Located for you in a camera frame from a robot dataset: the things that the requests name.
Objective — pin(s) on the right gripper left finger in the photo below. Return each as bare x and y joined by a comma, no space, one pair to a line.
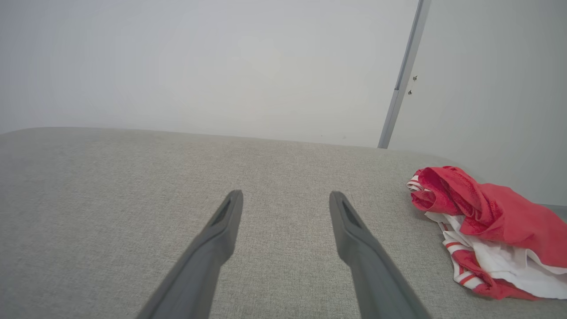
199,270

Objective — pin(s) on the red white striped jersey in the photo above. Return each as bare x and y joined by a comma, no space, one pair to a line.
496,212

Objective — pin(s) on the grey metal wall rail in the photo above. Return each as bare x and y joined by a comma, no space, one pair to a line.
405,75

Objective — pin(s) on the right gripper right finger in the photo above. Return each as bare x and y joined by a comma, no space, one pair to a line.
376,274

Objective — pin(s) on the grey fabric sofa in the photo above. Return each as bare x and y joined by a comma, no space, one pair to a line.
110,186

